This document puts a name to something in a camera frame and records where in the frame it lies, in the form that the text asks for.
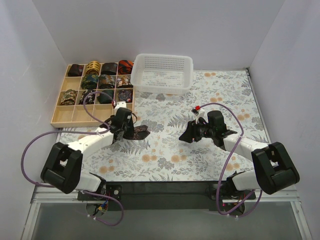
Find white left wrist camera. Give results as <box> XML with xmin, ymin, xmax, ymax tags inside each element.
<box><xmin>114</xmin><ymin>101</ymin><xmax>127</xmax><ymax>109</ymax></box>

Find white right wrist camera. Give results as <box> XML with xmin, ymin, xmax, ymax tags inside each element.
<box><xmin>191</xmin><ymin>105</ymin><xmax>205</xmax><ymax>124</ymax></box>

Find rolled black white floral tie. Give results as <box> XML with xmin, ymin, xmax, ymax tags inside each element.
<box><xmin>79</xmin><ymin>89</ymin><xmax>96</xmax><ymax>105</ymax></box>

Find rolled dark green tie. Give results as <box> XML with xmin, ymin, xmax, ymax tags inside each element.
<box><xmin>97</xmin><ymin>89</ymin><xmax>114</xmax><ymax>104</ymax></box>

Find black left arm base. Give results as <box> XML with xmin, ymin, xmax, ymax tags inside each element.
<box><xmin>77</xmin><ymin>184</ymin><xmax>122</xmax><ymax>217</ymax></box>

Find brown paisley patterned tie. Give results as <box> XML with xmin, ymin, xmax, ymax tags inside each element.
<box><xmin>128</xmin><ymin>125</ymin><xmax>150</xmax><ymax>141</ymax></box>

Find aluminium frame rail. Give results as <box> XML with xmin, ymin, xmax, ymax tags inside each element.
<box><xmin>22</xmin><ymin>181</ymin><xmax>312</xmax><ymax>240</ymax></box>

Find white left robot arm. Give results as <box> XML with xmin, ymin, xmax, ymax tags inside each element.
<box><xmin>40</xmin><ymin>107</ymin><xmax>134</xmax><ymax>200</ymax></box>

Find rolled yellow black tie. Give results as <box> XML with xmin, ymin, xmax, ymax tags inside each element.
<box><xmin>85</xmin><ymin>61</ymin><xmax>101</xmax><ymax>75</ymax></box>

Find rolled orange black tie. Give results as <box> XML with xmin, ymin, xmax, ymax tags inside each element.
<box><xmin>118</xmin><ymin>60</ymin><xmax>134</xmax><ymax>75</ymax></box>

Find rolled pink floral dark tie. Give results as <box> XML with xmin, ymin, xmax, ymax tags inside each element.
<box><xmin>116</xmin><ymin>75</ymin><xmax>133</xmax><ymax>89</ymax></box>

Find white plastic mesh basket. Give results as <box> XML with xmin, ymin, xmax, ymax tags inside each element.
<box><xmin>130</xmin><ymin>53</ymin><xmax>194</xmax><ymax>95</ymax></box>

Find rolled navy paisley rose tie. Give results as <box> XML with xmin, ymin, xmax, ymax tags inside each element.
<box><xmin>117</xmin><ymin>89</ymin><xmax>133</xmax><ymax>103</ymax></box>

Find wooden compartment tray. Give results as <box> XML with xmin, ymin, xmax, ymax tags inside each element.
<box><xmin>51</xmin><ymin>62</ymin><xmax>135</xmax><ymax>128</ymax></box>

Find rolled dark maroon tie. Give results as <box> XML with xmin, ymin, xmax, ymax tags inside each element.
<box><xmin>67</xmin><ymin>64</ymin><xmax>84</xmax><ymax>77</ymax></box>

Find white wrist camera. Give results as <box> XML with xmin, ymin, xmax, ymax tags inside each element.
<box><xmin>191</xmin><ymin>105</ymin><xmax>205</xmax><ymax>124</ymax></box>
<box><xmin>114</xmin><ymin>101</ymin><xmax>127</xmax><ymax>109</ymax></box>

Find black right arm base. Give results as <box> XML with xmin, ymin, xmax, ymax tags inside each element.
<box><xmin>204</xmin><ymin>183</ymin><xmax>257</xmax><ymax>216</ymax></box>

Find rolled navy yellow leaf tie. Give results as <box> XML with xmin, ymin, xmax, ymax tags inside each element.
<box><xmin>80</xmin><ymin>74</ymin><xmax>99</xmax><ymax>90</ymax></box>

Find rolled green camouflage floral tie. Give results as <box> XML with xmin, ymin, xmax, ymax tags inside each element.
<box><xmin>60</xmin><ymin>89</ymin><xmax>78</xmax><ymax>106</ymax></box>

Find rolled dark grey tie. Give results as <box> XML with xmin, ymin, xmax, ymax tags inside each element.
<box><xmin>101</xmin><ymin>62</ymin><xmax>118</xmax><ymax>75</ymax></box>

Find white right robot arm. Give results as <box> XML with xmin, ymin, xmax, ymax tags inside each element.
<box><xmin>179</xmin><ymin>109</ymin><xmax>300</xmax><ymax>199</ymax></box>

